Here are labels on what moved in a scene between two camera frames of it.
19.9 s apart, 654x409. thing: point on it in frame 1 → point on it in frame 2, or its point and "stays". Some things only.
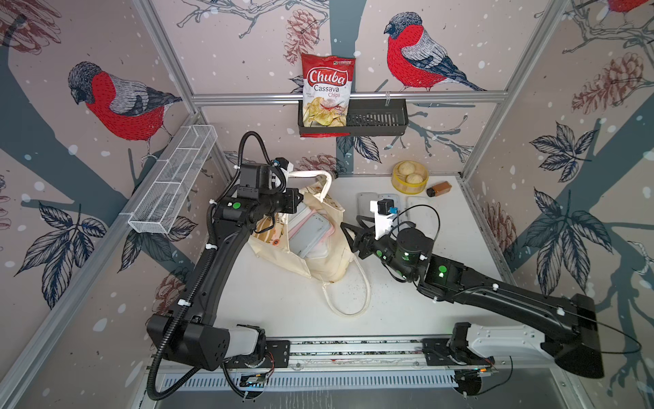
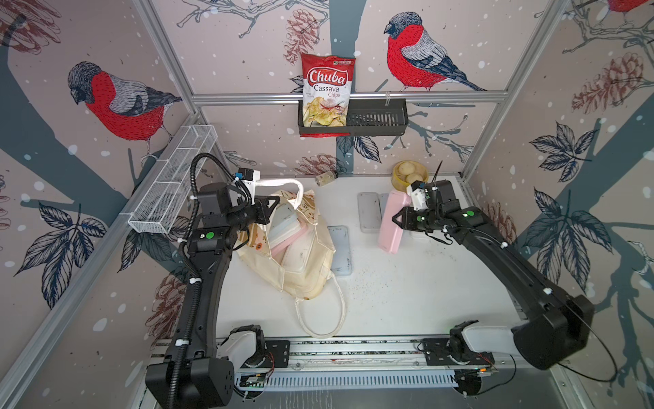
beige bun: [406, 168] stays
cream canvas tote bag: [275, 243] → [292, 250]
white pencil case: [367, 204] stays
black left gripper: [292, 199] → [262, 210]
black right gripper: [360, 238] → [406, 216]
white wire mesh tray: [162, 203] stays
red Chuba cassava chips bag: [328, 82] stays
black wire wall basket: [367, 118] stays
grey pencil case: [308, 235] → [341, 262]
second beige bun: [414, 178] stays
